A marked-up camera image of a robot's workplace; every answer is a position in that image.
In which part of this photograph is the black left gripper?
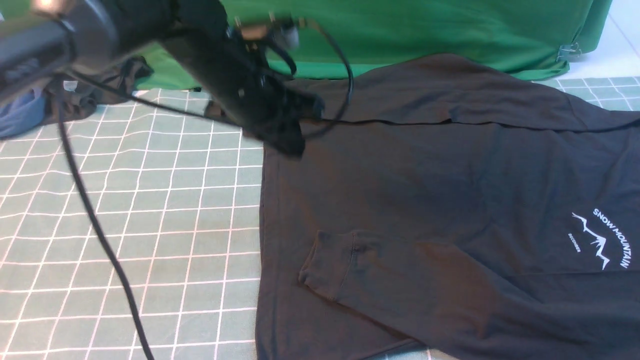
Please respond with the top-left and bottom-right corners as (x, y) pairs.
(165, 28), (324, 158)

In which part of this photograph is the gray long-sleeve shirt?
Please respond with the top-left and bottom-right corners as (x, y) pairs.
(255, 54), (639, 360)

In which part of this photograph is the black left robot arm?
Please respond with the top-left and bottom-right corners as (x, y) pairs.
(1, 0), (324, 157)

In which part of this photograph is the dark gray crumpled shirt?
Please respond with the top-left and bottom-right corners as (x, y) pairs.
(41, 55), (154, 126)

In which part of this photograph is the blue crumpled shirt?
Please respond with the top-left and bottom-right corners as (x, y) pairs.
(0, 88), (47, 140)

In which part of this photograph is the green backdrop cloth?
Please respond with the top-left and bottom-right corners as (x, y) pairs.
(0, 0), (613, 92)

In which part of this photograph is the green checkered tablecloth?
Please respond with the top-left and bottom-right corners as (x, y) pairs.
(0, 75), (640, 360)

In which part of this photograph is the metal binder clip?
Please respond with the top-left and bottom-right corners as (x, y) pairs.
(555, 42), (583, 62)

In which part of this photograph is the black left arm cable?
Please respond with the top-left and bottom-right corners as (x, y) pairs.
(52, 17), (356, 360)

